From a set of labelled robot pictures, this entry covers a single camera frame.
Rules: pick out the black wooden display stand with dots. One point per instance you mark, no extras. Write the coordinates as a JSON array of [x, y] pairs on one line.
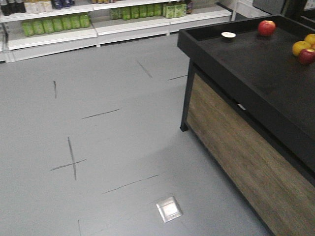
[[252, 105]]

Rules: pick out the metal floor hatch plate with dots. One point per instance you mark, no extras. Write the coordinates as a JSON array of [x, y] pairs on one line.
[[169, 209]]

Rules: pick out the red apple far left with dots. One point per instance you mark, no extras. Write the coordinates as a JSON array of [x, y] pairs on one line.
[[266, 28]]

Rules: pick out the white store shelf unit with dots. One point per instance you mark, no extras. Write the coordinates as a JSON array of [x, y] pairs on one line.
[[14, 46]]

